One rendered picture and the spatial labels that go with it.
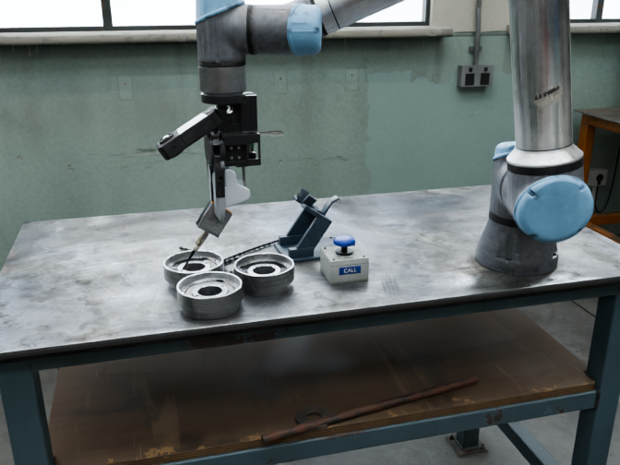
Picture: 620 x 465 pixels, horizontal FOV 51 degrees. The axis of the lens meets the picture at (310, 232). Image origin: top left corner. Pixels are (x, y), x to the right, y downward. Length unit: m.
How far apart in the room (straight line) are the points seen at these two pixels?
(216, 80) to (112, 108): 1.66
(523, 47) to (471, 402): 0.66
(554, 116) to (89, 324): 0.78
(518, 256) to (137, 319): 0.67
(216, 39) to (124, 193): 1.78
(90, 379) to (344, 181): 1.74
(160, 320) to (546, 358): 0.83
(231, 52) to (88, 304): 0.47
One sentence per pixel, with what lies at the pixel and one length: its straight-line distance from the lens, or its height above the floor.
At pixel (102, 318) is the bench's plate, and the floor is 0.80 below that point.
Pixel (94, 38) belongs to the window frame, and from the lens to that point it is 2.56.
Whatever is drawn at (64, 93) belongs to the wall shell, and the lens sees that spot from 2.68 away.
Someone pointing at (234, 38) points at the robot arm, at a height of 1.22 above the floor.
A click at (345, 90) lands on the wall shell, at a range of 2.80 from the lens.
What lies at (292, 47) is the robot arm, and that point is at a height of 1.21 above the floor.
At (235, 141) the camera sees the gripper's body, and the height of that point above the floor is 1.06.
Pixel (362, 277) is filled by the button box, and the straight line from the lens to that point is 1.16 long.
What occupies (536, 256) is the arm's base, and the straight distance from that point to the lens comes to 1.24.
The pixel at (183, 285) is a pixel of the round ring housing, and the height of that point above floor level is 0.83.
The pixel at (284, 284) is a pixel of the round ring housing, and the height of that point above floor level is 0.82.
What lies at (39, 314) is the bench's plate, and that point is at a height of 0.80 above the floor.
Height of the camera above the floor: 1.28
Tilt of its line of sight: 20 degrees down
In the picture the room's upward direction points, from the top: straight up
